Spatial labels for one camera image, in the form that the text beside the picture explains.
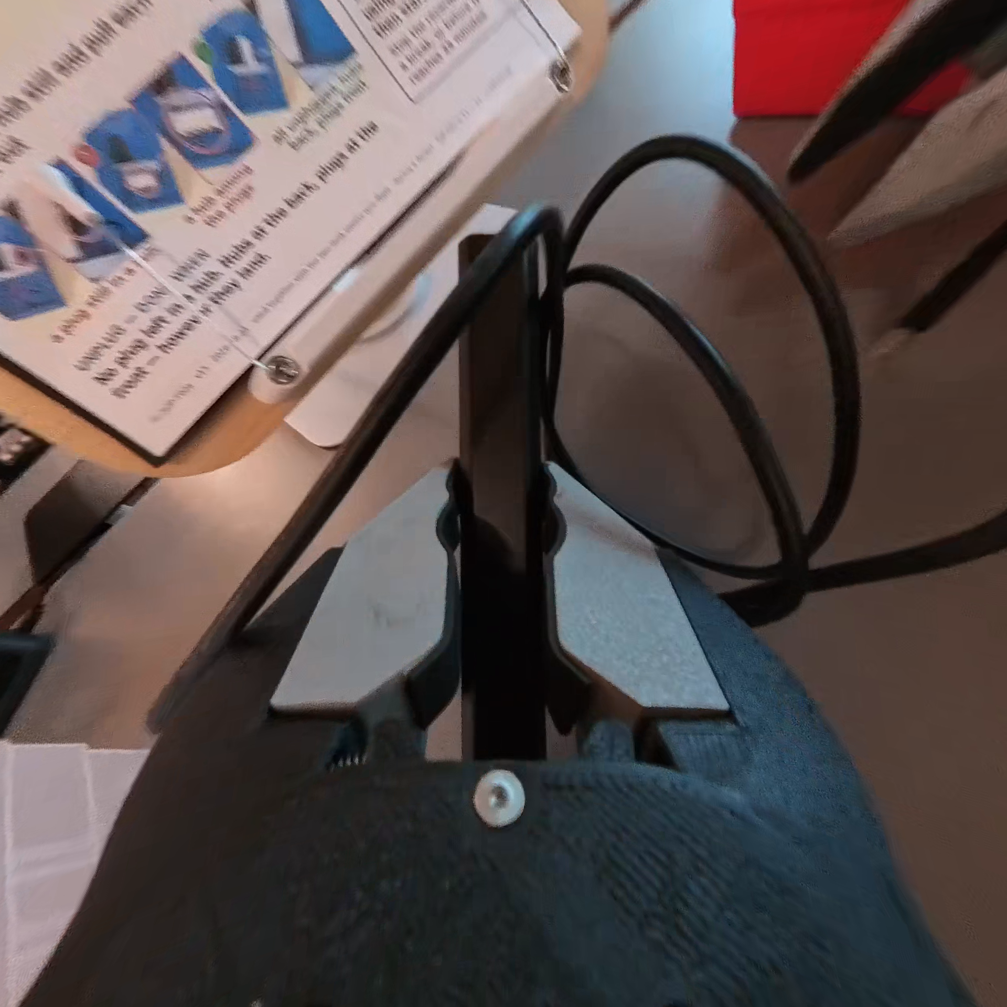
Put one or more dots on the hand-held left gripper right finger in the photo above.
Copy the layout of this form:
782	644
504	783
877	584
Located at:
637	629

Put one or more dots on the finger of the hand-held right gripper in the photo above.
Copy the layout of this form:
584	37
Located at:
928	23
944	173

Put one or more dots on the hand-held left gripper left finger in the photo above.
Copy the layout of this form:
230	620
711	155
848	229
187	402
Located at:
370	621

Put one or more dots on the red plastic bin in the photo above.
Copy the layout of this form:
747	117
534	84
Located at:
787	55

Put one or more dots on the black usb hub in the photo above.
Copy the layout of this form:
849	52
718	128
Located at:
499	472

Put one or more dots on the clear plastic bin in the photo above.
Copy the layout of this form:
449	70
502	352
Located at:
63	865

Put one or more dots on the wooden document stand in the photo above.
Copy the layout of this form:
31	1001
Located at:
354	377

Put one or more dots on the printed instruction sheet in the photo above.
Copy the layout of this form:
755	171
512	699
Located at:
315	157

